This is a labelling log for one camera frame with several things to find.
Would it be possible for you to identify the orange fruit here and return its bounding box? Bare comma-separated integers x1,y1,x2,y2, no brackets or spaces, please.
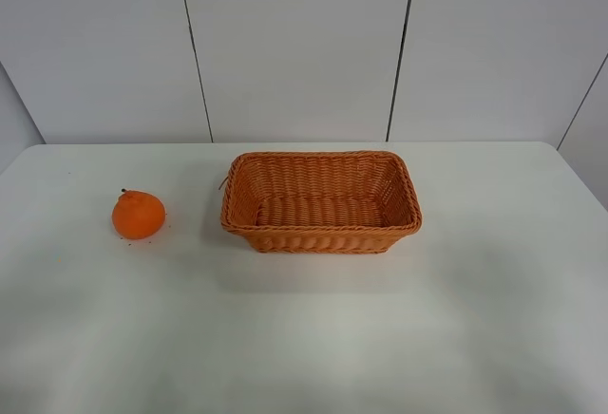
111,189,166,240

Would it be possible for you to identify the orange wicker basket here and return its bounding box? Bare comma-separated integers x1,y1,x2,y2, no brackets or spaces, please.
220,151,423,254

